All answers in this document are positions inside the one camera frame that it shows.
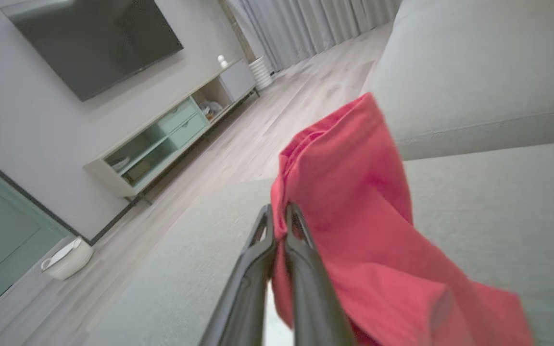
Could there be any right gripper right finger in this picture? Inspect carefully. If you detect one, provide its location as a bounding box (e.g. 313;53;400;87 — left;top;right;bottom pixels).
283;202;357;346

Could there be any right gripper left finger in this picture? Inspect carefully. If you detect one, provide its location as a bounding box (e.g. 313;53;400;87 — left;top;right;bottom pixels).
199;204;277;346

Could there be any red and white garment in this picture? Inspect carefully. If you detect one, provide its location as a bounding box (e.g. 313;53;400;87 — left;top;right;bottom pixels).
270;92;535;346

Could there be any brown box in cabinet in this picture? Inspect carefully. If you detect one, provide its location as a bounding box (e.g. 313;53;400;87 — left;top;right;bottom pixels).
123;161;152;185

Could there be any white laundry basket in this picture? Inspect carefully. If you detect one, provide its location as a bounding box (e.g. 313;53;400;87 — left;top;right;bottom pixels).
40;235;95;282

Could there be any white and green TV cabinet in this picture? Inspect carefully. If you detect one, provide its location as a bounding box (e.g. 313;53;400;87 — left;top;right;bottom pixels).
82;58;261;205

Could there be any clutter in cabinet shelf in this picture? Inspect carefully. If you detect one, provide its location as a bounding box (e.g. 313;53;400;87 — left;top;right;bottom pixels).
200;100;225;121

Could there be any grey sofa seat cushion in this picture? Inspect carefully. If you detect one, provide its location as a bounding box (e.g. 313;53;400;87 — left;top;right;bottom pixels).
82;139;554;346

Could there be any white ribbed vase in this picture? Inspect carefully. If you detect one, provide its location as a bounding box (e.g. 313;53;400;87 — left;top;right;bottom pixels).
248;55;274;92

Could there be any pale green door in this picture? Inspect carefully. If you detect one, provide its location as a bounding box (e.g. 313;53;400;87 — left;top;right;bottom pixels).
0;144;73;320

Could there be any grey curtain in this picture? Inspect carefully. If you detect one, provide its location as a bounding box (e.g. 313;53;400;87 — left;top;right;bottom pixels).
224;0;403;73

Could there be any wall-mounted black television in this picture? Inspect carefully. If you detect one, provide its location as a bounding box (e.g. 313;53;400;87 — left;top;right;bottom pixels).
0;0;185;102

